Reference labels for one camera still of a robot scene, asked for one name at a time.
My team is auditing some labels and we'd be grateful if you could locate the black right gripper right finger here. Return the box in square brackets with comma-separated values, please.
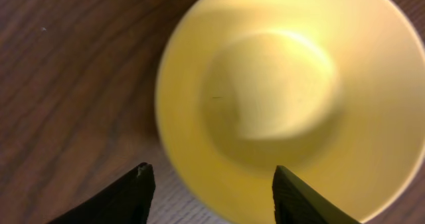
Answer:
[272, 166, 360, 224]

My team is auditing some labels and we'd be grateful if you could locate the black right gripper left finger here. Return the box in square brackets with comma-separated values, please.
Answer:
[49, 162, 155, 224]

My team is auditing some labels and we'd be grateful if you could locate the yellow small bowl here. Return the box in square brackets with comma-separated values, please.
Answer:
[155, 0, 424, 223]

